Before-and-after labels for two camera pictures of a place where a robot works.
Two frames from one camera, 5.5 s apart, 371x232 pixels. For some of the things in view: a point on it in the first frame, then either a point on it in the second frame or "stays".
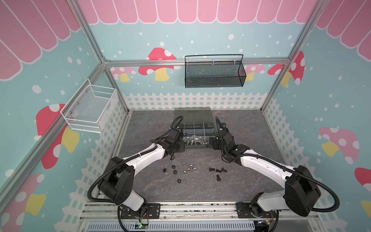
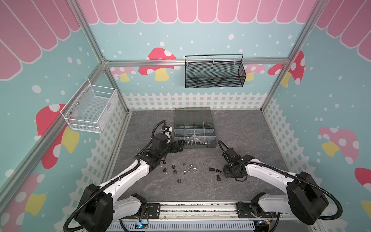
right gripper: x=221 y=132 -> x=229 y=170
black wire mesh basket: x=211 y=71 stays
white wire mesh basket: x=90 y=108 stays
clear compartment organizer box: x=198 y=123 stays
